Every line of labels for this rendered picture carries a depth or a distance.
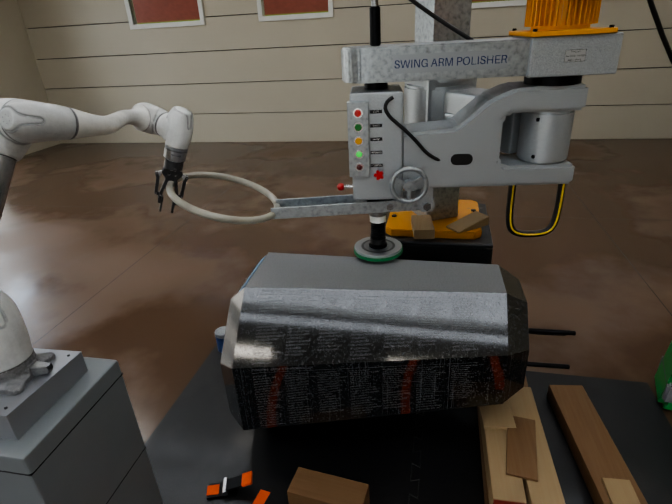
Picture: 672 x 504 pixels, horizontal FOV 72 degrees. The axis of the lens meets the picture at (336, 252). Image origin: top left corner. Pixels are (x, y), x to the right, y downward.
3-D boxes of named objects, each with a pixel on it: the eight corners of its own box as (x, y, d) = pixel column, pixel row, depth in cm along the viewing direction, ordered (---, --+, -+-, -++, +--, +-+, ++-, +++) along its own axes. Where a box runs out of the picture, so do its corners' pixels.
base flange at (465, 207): (394, 204, 288) (394, 196, 286) (476, 206, 277) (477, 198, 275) (384, 236, 245) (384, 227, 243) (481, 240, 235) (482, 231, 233)
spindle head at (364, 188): (435, 187, 207) (440, 81, 188) (442, 205, 188) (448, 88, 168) (354, 190, 210) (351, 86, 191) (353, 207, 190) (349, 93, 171)
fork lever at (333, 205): (430, 196, 208) (430, 186, 206) (435, 212, 191) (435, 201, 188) (278, 206, 214) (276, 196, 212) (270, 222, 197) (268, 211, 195)
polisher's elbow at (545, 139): (505, 157, 192) (510, 108, 183) (538, 150, 199) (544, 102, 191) (543, 167, 176) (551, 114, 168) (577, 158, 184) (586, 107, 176)
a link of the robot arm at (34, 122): (75, 101, 142) (48, 102, 148) (13, 93, 126) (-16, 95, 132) (79, 145, 145) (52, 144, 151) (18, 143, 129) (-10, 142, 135)
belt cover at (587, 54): (584, 77, 185) (592, 31, 178) (614, 84, 163) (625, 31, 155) (344, 88, 193) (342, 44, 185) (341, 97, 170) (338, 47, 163)
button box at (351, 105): (369, 174, 185) (368, 100, 173) (369, 176, 183) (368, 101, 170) (349, 175, 186) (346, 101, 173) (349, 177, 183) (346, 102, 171)
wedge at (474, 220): (474, 219, 249) (475, 210, 247) (488, 225, 241) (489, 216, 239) (445, 227, 241) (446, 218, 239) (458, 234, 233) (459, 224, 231)
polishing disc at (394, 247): (391, 235, 221) (391, 233, 221) (409, 253, 203) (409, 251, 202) (348, 242, 217) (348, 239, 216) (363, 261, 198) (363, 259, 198)
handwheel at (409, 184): (425, 195, 191) (426, 159, 184) (428, 204, 182) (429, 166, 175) (388, 197, 192) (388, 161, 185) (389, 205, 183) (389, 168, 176)
